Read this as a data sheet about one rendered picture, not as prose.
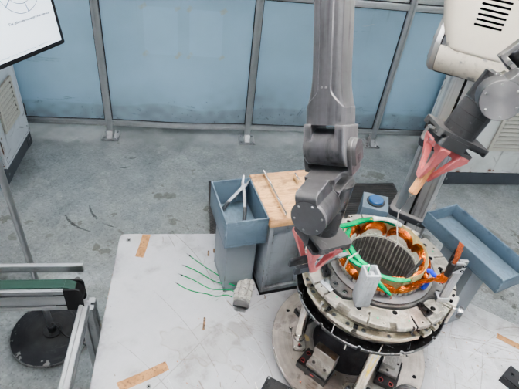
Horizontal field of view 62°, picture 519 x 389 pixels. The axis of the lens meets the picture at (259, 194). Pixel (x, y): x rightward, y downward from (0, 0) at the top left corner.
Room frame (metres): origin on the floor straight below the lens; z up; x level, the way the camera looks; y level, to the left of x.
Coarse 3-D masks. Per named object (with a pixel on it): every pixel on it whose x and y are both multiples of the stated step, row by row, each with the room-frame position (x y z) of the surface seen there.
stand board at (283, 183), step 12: (252, 180) 0.93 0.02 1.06; (264, 180) 0.94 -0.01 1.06; (276, 180) 0.95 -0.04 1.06; (288, 180) 0.96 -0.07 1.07; (300, 180) 0.96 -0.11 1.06; (264, 192) 0.89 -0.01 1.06; (276, 192) 0.89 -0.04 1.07; (288, 192) 0.90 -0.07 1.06; (264, 204) 0.84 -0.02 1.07; (276, 204) 0.85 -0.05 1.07; (288, 204) 0.85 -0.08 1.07; (276, 216) 0.80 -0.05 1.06; (288, 216) 0.81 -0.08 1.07
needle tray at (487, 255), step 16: (448, 208) 0.93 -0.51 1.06; (432, 224) 0.87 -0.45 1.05; (448, 224) 0.91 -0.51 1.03; (464, 224) 0.91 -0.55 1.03; (480, 224) 0.87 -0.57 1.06; (448, 240) 0.82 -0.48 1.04; (464, 240) 0.85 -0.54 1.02; (480, 240) 0.86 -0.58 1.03; (496, 240) 0.83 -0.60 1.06; (448, 256) 0.82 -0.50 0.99; (464, 256) 0.77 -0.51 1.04; (480, 256) 0.80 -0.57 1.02; (496, 256) 0.80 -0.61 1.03; (512, 256) 0.78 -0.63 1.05; (464, 272) 0.77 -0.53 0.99; (480, 272) 0.73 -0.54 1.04; (496, 272) 0.75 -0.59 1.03; (512, 272) 0.75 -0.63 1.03; (464, 288) 0.76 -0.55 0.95; (496, 288) 0.69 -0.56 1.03; (464, 304) 0.78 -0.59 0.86
